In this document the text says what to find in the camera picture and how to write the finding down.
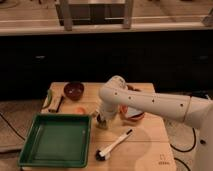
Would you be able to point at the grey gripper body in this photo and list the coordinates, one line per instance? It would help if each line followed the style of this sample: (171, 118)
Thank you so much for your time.
(104, 119)

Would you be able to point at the small orange cup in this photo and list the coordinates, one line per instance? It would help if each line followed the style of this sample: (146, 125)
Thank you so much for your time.
(79, 110)

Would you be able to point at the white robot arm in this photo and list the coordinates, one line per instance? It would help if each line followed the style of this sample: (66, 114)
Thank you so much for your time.
(192, 111)

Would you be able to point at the green plastic tray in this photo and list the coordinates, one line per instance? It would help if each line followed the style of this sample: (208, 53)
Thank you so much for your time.
(57, 141)

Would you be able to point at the red bowl with contents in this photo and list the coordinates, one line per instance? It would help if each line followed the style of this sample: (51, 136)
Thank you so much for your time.
(130, 114)

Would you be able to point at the dark brown bowl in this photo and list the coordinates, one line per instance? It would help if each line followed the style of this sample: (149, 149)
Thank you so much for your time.
(74, 90)

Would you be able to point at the green vegetable toy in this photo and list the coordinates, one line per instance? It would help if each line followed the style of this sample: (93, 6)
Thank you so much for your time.
(48, 99)

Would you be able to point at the white handled black brush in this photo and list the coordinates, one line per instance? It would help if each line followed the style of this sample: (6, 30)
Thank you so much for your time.
(104, 154)

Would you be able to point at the metal frame stand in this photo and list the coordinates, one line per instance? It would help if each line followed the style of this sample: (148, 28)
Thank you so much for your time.
(94, 12)

